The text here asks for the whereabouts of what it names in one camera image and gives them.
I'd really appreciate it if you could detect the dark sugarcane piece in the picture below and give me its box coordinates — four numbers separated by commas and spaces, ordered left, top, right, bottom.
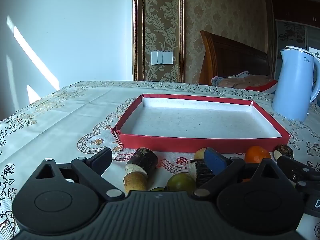
124, 147, 159, 178
189, 159, 215, 188

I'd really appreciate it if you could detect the wooden wall trim frame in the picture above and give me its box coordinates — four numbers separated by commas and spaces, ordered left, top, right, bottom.
132, 0, 185, 83

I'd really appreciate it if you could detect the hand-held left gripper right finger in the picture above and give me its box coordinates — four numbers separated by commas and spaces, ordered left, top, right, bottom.
192, 147, 297, 200

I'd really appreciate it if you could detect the brown longan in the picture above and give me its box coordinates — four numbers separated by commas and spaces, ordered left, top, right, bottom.
123, 172, 148, 193
194, 148, 208, 160

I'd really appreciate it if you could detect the dark wooden wardrobe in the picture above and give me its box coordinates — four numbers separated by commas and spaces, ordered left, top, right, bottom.
272, 0, 320, 80

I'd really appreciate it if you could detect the pink printed pillow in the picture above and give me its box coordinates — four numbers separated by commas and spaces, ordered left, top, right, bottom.
211, 72, 275, 90

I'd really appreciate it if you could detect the red cardboard tray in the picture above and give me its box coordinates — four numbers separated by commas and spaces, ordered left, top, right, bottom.
111, 94, 291, 154

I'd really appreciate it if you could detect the white floral tablecloth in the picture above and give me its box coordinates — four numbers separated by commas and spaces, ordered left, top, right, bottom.
0, 80, 320, 240

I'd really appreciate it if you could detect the light blue electric kettle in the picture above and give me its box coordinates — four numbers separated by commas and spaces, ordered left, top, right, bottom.
272, 46, 320, 122

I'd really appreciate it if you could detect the white wall switch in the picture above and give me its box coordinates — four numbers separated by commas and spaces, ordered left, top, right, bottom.
151, 51, 173, 65

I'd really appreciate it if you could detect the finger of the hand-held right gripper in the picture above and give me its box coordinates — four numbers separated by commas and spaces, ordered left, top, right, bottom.
276, 154, 317, 181

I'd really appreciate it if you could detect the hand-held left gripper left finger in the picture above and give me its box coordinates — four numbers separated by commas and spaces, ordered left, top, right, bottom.
32, 147, 125, 201

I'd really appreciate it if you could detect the dark water chestnut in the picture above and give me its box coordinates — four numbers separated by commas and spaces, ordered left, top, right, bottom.
273, 144, 294, 160

